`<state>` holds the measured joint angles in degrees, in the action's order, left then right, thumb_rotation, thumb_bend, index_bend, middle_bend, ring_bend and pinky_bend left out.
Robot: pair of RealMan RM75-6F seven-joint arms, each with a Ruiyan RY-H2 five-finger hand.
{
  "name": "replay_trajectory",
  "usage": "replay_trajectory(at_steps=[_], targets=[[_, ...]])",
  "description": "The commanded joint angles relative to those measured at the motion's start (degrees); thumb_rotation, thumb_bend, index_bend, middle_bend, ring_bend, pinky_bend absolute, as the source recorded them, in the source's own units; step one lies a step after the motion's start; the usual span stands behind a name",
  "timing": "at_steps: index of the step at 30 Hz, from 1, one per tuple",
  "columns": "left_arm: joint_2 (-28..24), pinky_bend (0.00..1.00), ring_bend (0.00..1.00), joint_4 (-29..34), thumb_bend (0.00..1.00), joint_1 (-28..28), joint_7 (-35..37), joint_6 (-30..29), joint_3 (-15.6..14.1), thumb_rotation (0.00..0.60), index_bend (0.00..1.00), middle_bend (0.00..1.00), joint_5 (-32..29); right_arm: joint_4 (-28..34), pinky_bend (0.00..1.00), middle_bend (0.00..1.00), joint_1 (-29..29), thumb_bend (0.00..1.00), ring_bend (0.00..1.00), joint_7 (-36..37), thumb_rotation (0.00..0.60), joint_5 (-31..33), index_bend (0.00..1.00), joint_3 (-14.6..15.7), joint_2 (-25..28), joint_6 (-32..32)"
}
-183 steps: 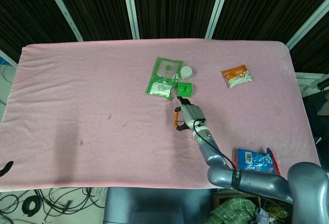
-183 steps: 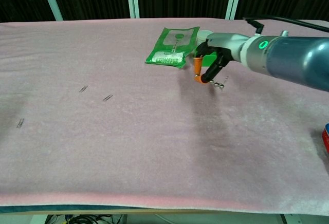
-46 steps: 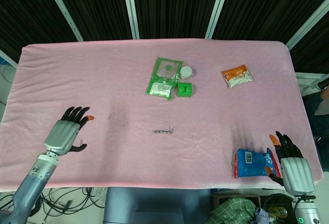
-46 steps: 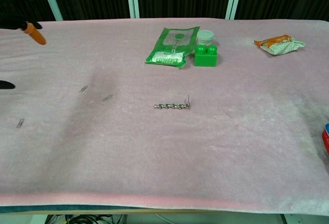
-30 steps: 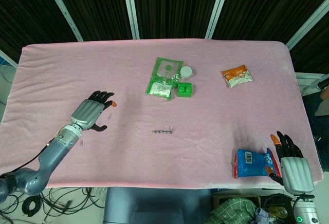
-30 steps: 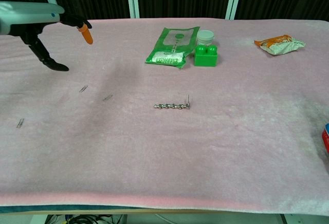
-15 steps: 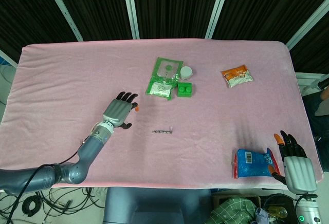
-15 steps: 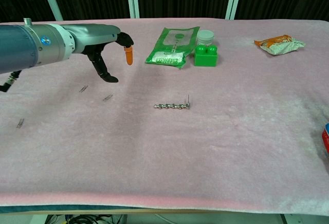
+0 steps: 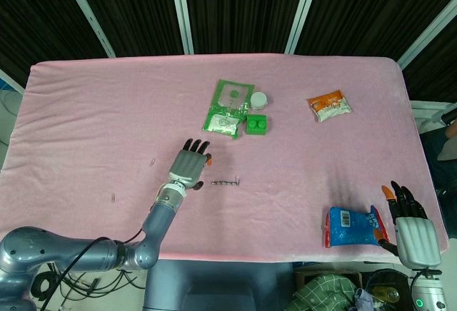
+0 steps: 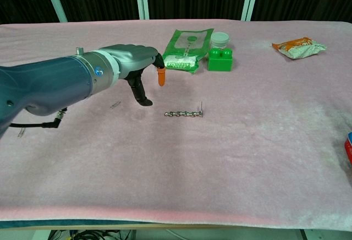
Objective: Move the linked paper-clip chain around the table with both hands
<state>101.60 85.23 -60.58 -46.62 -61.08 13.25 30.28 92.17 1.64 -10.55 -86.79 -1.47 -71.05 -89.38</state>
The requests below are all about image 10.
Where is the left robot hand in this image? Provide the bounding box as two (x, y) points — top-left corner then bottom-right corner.
(98, 44), (167, 107)

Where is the silver magnetic ball chain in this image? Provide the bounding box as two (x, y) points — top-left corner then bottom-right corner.
(164, 110), (205, 118)

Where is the green wet wipes packet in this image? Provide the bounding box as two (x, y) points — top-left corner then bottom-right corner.
(162, 28), (215, 75)

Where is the green toy brick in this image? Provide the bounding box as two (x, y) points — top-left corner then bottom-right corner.
(207, 47), (233, 72)

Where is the white round jar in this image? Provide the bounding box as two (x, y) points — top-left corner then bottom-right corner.
(210, 32), (230, 50)

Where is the pink table cloth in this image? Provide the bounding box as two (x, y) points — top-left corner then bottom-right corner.
(0, 19), (352, 231)

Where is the orange white snack bag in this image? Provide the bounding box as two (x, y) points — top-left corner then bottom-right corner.
(272, 36), (327, 60)

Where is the blue snack bag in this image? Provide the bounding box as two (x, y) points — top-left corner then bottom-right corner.
(344, 131), (352, 172)

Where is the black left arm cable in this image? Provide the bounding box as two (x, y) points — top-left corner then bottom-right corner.
(9, 107), (68, 129)

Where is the black floor cable bundle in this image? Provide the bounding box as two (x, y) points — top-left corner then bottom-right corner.
(49, 229), (133, 240)

